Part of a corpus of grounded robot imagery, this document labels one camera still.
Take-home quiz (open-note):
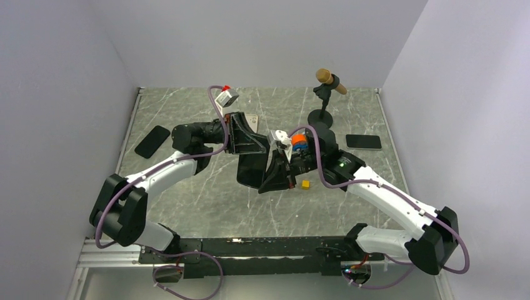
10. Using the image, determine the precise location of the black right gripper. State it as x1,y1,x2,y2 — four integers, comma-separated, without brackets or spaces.
257,147,324,189

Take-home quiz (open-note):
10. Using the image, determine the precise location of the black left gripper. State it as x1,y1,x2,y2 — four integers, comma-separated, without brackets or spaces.
198,114,271,157

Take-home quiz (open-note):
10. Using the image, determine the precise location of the black phone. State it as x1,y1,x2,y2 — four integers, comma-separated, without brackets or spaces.
236,153,268,189
134,125,170,159

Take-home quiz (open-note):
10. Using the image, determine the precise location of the black smartphone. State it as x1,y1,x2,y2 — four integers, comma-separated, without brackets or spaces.
345,134,382,150

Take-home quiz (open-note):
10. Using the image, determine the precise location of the beige phone case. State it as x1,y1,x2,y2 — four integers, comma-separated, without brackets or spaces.
246,114,259,133

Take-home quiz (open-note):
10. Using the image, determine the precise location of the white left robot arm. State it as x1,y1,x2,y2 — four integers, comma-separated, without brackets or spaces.
89,112,270,263

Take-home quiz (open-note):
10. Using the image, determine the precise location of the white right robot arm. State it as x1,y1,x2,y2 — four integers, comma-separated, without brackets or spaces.
257,126,470,275

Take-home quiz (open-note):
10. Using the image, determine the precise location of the yellow cube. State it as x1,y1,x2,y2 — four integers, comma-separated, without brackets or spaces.
301,180,311,190

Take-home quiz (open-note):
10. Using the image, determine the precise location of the orange blue toy car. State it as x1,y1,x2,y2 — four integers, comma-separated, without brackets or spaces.
291,133,308,151

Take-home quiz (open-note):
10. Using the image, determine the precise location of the black microphone stand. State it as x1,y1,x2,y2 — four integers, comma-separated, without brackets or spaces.
307,84,334,128

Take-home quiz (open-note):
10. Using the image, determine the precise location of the wooden microphone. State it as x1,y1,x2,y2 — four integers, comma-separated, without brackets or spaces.
316,68,348,95

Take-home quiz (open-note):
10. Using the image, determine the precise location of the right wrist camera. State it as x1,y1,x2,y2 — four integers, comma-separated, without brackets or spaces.
267,130,293,163

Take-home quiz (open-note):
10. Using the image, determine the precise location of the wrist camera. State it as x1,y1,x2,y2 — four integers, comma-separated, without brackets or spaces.
214,85,239,118
267,130,293,163

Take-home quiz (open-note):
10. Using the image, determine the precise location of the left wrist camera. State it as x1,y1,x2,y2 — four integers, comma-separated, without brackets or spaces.
214,85,239,118

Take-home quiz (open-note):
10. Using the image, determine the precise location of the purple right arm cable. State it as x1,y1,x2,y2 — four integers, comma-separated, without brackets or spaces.
287,125,471,291

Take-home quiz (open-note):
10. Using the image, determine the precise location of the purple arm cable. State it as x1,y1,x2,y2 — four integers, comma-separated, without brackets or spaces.
94,85,226,300
287,125,471,291

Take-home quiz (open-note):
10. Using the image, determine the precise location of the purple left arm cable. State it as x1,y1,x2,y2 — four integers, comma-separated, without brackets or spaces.
94,85,226,300

